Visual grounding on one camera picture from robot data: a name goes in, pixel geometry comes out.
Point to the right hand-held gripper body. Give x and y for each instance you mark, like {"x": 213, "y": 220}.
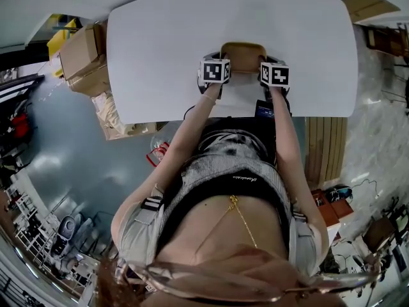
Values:
{"x": 276, "y": 75}

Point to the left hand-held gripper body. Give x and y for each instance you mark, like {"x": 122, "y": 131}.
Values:
{"x": 212, "y": 72}

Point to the tan wooden tray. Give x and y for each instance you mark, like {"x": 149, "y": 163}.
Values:
{"x": 243, "y": 58}

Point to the person's left forearm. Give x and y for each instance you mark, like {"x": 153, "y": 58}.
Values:
{"x": 188, "y": 130}

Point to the person's right forearm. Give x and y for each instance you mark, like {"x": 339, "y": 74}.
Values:
{"x": 286, "y": 139}

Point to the black device blue screen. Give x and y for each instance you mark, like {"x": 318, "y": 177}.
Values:
{"x": 264, "y": 110}

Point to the white table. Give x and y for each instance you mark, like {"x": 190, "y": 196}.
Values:
{"x": 159, "y": 59}

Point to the wooden slat platform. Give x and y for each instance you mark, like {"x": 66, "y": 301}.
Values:
{"x": 326, "y": 149}

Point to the large cardboard box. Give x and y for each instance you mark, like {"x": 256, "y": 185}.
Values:
{"x": 140, "y": 130}

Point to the clear water jug red cap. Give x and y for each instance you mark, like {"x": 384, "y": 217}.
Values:
{"x": 158, "y": 153}

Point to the flat cardboard box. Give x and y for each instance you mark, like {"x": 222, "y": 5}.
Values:
{"x": 367, "y": 5}

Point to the wooden rack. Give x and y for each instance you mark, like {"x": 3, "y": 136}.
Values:
{"x": 383, "y": 42}

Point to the beige crumpled cloth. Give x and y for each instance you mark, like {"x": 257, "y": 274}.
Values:
{"x": 108, "y": 114}

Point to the black teal headset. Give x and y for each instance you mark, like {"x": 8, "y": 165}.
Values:
{"x": 338, "y": 194}

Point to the brown and white cabinet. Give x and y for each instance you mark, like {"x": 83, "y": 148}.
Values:
{"x": 342, "y": 208}

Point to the yellow plastic bin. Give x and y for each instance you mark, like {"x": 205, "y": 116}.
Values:
{"x": 57, "y": 42}

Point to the person's body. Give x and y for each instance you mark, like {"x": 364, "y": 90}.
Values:
{"x": 223, "y": 229}

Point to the brown chair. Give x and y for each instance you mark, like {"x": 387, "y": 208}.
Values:
{"x": 378, "y": 233}

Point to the black framed glass door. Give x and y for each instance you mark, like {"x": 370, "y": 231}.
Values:
{"x": 19, "y": 86}

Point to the red bag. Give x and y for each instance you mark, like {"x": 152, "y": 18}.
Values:
{"x": 20, "y": 123}

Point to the clear framed eyeglasses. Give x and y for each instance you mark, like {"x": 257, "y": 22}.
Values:
{"x": 271, "y": 296}

